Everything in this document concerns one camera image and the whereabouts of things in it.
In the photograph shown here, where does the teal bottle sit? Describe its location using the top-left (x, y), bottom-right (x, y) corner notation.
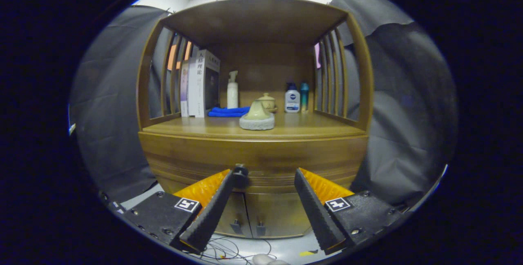
top-left (300, 82), bottom-right (310, 113)

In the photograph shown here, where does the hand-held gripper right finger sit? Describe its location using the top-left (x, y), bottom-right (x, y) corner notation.
top-left (294, 168), bottom-right (413, 256)

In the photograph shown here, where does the white pump bottle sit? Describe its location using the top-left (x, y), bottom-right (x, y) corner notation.
top-left (227, 71), bottom-right (239, 109)

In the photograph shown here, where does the wooden drawer with black knob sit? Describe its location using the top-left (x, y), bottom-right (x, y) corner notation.
top-left (138, 131), bottom-right (369, 194)

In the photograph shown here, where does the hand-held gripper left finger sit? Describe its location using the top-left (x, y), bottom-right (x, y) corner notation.
top-left (121, 169), bottom-right (235, 254)

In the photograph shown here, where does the white book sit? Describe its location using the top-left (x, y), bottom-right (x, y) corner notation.
top-left (188, 49), bottom-right (221, 118)

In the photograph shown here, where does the blue folded cloth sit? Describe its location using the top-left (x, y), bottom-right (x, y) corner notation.
top-left (208, 107), bottom-right (250, 118)

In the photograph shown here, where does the beige lidded teacup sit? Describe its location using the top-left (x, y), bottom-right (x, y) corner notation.
top-left (257, 93), bottom-right (277, 113)

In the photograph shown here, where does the pale purple book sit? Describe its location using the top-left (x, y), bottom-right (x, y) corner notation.
top-left (180, 60), bottom-right (190, 117)

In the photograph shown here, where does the wooden countertop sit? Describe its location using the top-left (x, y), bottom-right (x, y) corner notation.
top-left (141, 110), bottom-right (367, 140)

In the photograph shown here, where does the small black device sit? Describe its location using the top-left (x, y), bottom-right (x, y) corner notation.
top-left (100, 192), bottom-right (127, 214)

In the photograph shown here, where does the brown wooden cabinet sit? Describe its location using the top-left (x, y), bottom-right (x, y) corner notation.
top-left (136, 0), bottom-right (374, 240)

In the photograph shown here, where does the white shoe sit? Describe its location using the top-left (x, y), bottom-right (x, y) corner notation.
top-left (252, 254), bottom-right (291, 265)

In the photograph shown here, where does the white lotion bottle blue cap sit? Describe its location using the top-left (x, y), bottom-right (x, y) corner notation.
top-left (284, 82), bottom-right (301, 113)

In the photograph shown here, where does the pale green brush grey base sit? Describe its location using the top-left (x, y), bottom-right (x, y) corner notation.
top-left (239, 100), bottom-right (275, 131)

